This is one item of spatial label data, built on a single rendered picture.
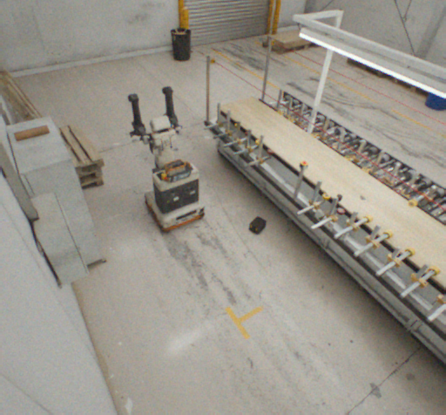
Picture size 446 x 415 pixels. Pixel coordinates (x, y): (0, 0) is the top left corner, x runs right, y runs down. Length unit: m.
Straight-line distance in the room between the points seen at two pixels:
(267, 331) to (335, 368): 0.73
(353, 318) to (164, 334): 2.05
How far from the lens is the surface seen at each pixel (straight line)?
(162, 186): 3.90
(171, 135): 4.01
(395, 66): 3.17
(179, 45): 9.46
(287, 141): 4.58
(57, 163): 3.21
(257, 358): 3.58
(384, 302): 4.11
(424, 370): 4.11
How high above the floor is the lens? 3.32
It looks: 43 degrees down
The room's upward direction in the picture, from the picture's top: 3 degrees clockwise
